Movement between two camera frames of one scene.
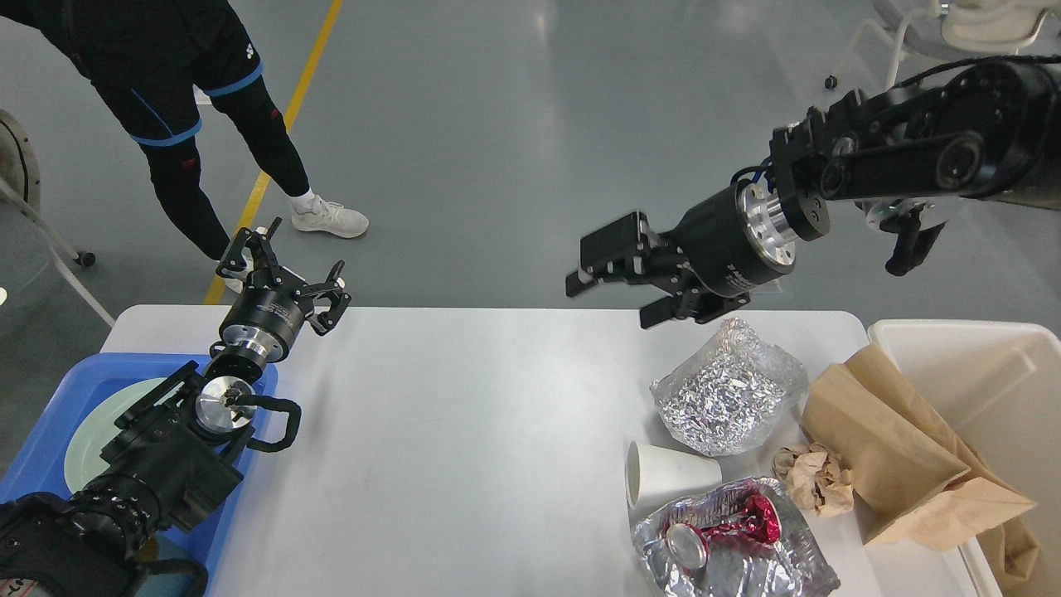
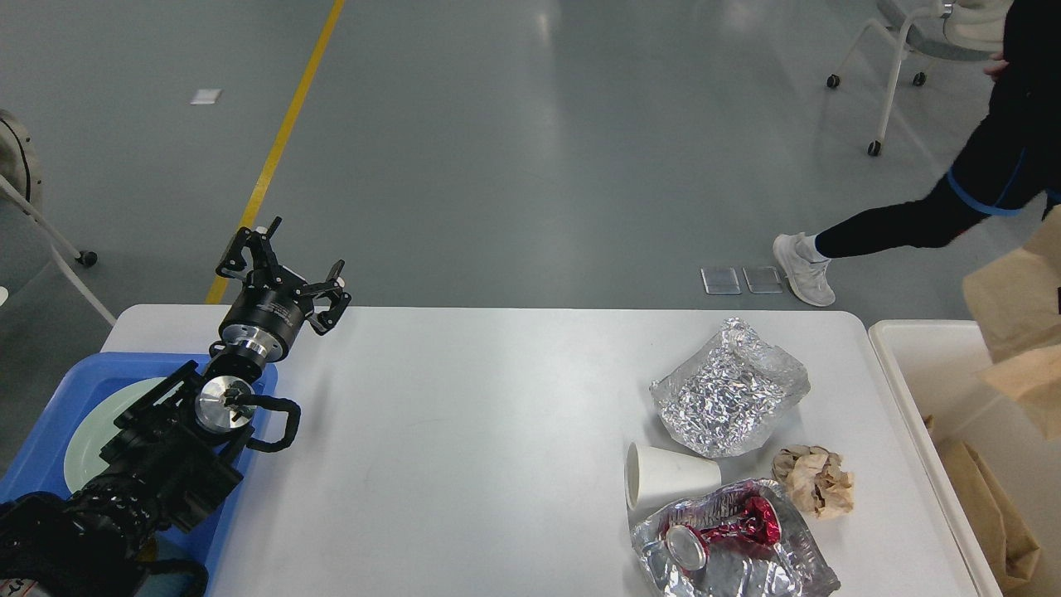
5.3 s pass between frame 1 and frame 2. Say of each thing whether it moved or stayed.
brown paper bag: moved
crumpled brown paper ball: stayed
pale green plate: stayed
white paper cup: stayed
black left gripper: stayed
